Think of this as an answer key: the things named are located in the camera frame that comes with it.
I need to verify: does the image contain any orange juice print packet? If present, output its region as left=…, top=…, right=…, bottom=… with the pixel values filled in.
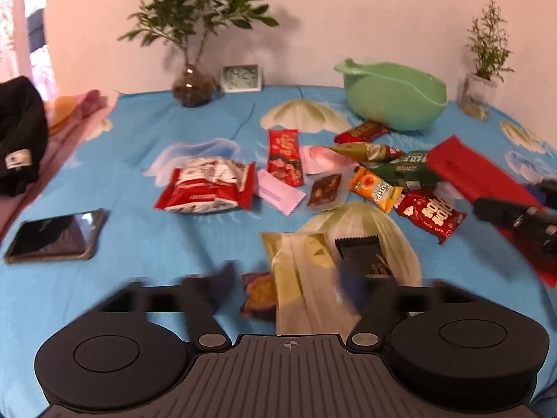
left=349, top=164, right=405, bottom=214

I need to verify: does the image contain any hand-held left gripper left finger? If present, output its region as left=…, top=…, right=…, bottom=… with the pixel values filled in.
left=98, top=261, right=238, bottom=351

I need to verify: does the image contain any black snack packet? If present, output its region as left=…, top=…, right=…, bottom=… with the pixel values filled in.
left=334, top=235, right=397, bottom=279

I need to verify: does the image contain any pink cloth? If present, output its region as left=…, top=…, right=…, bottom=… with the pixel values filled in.
left=0, top=89, right=117, bottom=245

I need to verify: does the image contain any purple sweet potato packet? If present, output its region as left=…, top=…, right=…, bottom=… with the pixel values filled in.
left=240, top=272, right=277, bottom=319

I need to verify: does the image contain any red and white snack bag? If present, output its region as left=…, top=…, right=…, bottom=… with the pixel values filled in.
left=154, top=156, right=257, bottom=215

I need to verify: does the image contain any gold snack packet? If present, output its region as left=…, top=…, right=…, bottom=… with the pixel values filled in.
left=260, top=232, right=362, bottom=336

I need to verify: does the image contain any green and gold cone packet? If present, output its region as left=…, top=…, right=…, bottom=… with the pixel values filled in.
left=328, top=143, right=403, bottom=164

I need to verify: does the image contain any green plastic bowl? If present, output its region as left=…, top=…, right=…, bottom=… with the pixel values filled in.
left=334, top=58, right=449, bottom=132

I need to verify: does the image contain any small plant in glass cup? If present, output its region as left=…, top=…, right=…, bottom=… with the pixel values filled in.
left=459, top=0, right=514, bottom=121

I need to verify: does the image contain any patterned window curtain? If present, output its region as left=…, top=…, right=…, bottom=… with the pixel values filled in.
left=0, top=0, right=57, bottom=96

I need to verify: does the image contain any clear packet of brown nougat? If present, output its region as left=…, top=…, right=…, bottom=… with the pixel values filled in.
left=303, top=170, right=351, bottom=215

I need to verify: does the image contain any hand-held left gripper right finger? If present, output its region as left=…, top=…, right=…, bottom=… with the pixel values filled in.
left=333, top=261, right=484, bottom=351

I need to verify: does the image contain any pale lilac packet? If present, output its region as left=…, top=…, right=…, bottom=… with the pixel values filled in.
left=253, top=169, right=306, bottom=216

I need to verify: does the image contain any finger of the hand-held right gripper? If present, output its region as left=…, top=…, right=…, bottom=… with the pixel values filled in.
left=526, top=179, right=557, bottom=210
left=473, top=197, right=529, bottom=232

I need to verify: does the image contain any black smartphone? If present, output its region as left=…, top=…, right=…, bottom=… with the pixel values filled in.
left=3, top=209, right=109, bottom=264

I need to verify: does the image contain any red and brown snack bar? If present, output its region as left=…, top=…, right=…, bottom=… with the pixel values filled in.
left=334, top=121, right=390, bottom=144

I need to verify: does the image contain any blue floral tablecloth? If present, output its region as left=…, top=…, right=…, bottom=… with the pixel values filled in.
left=0, top=84, right=557, bottom=418

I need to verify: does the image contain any red packet with white letters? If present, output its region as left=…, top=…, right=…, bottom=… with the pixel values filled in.
left=395, top=189, right=468, bottom=245

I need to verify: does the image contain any leafy plant in glass vase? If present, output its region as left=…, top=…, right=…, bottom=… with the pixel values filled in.
left=117, top=0, right=280, bottom=108

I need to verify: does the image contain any large plain red bag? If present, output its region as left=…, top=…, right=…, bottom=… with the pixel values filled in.
left=425, top=136, right=557, bottom=288

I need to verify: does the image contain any black cap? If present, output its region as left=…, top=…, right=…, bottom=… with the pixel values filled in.
left=0, top=75, right=49, bottom=198

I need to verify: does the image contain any orange plate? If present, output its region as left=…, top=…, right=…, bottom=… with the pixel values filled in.
left=44, top=95, right=83, bottom=137

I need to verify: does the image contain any white digital clock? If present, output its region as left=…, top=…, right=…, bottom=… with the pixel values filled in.
left=221, top=64, right=264, bottom=93

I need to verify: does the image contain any red candy packet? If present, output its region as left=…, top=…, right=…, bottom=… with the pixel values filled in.
left=266, top=128, right=304, bottom=188

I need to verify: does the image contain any pink peach print packet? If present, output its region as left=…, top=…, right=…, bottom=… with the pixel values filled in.
left=299, top=145, right=349, bottom=175

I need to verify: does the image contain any dark green snack packet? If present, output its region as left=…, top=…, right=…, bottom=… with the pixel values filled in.
left=370, top=150, right=438, bottom=188

